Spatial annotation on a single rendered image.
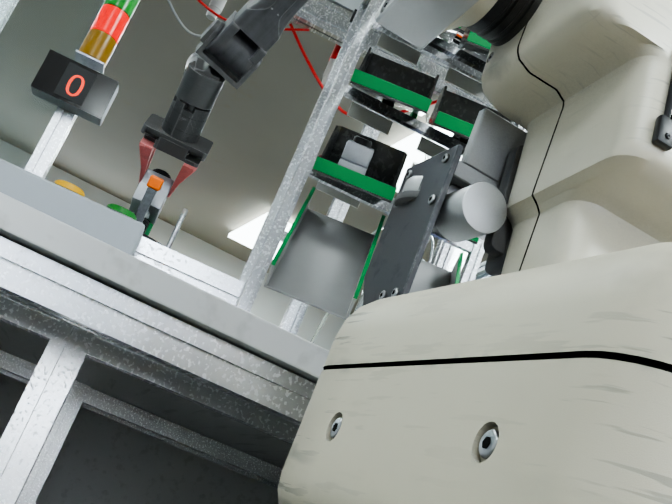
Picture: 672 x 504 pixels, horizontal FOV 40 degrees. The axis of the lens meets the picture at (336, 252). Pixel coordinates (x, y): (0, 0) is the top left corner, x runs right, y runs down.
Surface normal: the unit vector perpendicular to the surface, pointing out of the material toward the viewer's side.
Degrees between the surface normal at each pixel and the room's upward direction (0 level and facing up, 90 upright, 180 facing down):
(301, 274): 45
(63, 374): 90
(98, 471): 90
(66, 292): 90
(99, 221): 90
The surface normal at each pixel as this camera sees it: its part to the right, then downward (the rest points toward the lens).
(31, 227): 0.39, -0.13
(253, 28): 0.02, 0.49
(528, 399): -0.85, -0.44
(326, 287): 0.33, -0.81
